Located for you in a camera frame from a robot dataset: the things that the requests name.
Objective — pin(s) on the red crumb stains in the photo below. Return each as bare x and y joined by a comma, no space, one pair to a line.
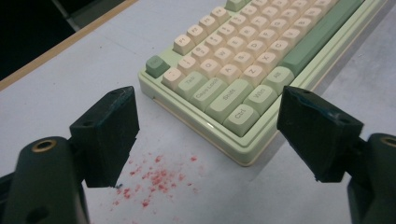
157,179

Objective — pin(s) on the green and cream keyboard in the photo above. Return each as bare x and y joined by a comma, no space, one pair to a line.
218,77

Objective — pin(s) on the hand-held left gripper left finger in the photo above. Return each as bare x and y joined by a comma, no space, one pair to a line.
106,140

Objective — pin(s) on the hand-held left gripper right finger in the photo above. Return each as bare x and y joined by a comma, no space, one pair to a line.
317,137

